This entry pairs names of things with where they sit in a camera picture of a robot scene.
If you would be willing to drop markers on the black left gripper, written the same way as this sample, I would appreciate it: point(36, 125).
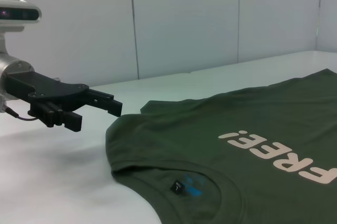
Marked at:
point(47, 87)

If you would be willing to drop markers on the dark green FREE t-shirt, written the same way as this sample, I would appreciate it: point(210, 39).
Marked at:
point(210, 118)

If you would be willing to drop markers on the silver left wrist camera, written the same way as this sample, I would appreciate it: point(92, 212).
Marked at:
point(21, 11)

